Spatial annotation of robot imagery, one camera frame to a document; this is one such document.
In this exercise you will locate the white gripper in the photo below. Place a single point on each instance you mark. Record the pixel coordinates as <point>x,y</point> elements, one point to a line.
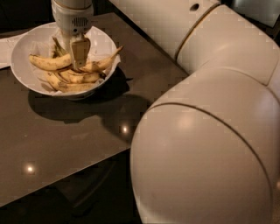
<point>71,19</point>

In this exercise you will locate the long yellow front banana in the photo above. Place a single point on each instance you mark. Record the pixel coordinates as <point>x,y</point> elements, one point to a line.
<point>50,64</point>

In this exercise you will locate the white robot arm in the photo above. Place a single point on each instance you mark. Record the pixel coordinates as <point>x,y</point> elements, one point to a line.
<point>207,151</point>

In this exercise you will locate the green-tipped dark banana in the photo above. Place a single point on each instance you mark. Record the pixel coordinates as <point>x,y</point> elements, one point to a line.
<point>57,49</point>

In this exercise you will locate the white paper bowl liner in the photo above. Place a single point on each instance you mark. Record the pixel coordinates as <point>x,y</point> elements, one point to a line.
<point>102,46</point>

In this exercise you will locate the yellow banana pointing right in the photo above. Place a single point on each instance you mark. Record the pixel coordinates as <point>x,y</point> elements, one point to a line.
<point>101,65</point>

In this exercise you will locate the short yellow middle banana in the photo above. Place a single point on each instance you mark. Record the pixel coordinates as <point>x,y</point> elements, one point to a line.
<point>78,78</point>

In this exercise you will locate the white round bowl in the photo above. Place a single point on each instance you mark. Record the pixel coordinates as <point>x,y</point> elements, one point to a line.
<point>23,73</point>

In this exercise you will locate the white paper sheet on table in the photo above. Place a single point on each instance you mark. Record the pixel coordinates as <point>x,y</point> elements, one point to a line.
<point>6,48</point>

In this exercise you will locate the dark cabinet with glass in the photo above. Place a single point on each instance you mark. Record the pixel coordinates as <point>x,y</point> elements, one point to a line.
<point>262,13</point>

